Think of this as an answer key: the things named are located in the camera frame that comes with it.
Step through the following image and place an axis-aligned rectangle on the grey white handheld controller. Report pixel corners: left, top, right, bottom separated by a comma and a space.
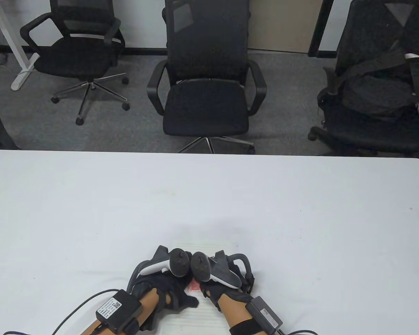
126, 245, 191, 292
190, 250, 255, 289

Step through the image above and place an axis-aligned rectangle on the white lined paper sheet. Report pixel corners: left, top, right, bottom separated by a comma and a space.
160, 239, 231, 335

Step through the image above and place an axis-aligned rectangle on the black chair holding bag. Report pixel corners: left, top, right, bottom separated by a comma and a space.
308, 0, 419, 156

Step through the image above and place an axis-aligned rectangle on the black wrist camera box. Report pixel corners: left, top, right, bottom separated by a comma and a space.
95, 290, 142, 333
245, 296, 284, 332

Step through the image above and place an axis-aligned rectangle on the person's left hand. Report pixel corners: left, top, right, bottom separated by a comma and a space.
132, 250, 199, 323

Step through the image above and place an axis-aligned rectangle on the black wrist strap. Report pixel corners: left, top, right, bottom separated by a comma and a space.
122, 314, 142, 335
229, 319, 269, 335

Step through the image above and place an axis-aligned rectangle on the white desk leg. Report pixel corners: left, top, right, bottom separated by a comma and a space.
0, 0, 41, 91

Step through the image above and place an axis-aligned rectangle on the beige door panel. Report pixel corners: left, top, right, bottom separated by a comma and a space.
248, 0, 324, 54

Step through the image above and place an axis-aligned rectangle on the black chair with chrome base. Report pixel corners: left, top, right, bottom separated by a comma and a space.
20, 0, 131, 126

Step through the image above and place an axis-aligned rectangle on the person's right forearm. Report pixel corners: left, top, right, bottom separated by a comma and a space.
217, 295, 262, 335

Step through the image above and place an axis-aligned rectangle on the black high-back mesh chair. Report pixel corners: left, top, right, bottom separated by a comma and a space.
147, 0, 267, 155

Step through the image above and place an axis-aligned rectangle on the person's right hand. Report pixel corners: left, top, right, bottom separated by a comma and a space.
200, 260, 255, 313

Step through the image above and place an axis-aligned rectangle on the black door frame post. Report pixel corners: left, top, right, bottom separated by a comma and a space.
307, 0, 338, 58

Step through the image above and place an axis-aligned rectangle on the black bag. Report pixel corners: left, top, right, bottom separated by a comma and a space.
326, 47, 419, 122

